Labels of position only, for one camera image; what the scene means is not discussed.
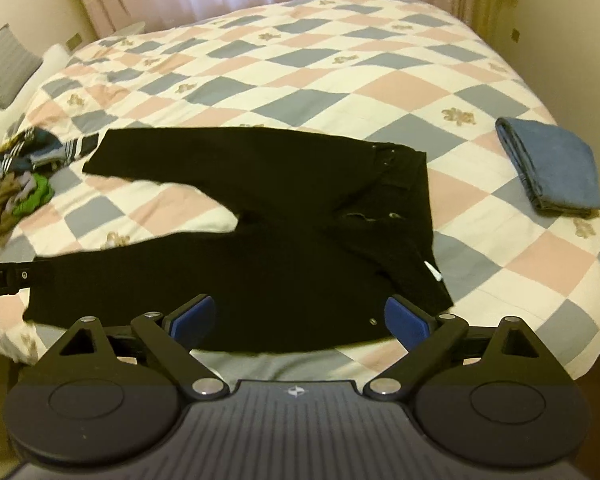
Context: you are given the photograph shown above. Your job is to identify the pile of mixed clothes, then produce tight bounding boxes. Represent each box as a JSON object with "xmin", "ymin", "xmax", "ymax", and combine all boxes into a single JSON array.
[{"xmin": 0, "ymin": 127, "xmax": 98, "ymax": 245}]

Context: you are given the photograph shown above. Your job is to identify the checkered quilt bed cover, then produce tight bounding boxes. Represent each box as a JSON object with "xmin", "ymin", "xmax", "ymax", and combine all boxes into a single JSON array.
[{"xmin": 0, "ymin": 0, "xmax": 600, "ymax": 377}]

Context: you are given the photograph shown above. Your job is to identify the folded blue jeans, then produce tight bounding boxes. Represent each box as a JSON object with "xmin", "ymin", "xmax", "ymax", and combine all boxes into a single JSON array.
[{"xmin": 495, "ymin": 117, "xmax": 600, "ymax": 216}]

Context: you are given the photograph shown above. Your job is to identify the white pillow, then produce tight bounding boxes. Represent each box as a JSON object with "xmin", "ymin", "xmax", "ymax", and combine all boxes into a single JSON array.
[{"xmin": 0, "ymin": 42, "xmax": 70, "ymax": 162}]

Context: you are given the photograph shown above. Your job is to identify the grey pillow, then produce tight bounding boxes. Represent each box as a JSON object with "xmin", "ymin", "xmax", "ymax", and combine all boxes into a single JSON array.
[{"xmin": 0, "ymin": 24, "xmax": 43, "ymax": 108}]

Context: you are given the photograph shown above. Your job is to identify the black trousers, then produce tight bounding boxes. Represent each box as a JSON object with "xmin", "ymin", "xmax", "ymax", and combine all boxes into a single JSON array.
[{"xmin": 23, "ymin": 127, "xmax": 452, "ymax": 353}]

